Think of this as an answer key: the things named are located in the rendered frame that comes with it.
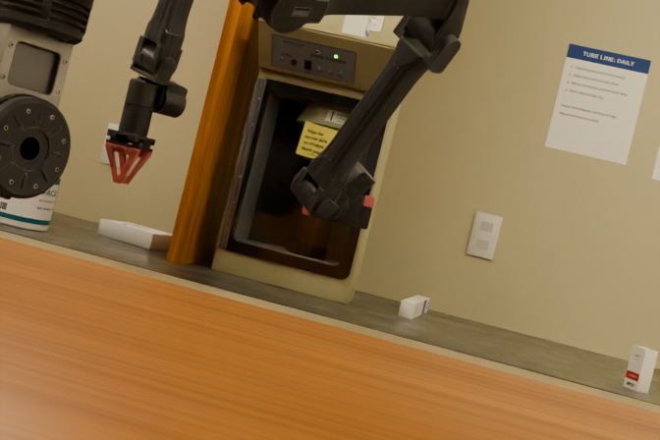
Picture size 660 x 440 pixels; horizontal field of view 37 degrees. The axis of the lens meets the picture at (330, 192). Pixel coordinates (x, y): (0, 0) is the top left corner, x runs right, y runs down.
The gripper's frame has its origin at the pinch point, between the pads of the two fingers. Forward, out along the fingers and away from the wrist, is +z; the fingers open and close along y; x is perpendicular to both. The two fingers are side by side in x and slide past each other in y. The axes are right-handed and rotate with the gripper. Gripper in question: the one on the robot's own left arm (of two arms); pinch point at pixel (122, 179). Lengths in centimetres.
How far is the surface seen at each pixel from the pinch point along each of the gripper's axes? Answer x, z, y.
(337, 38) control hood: -31, -39, 22
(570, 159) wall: -88, -29, 76
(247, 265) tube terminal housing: -21.5, 13.8, 31.8
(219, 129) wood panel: -8.4, -14.7, 29.2
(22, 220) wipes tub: 24.7, 14.3, 12.8
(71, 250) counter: 7.6, 16.5, 1.7
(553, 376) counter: -89, 17, 2
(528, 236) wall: -82, -7, 75
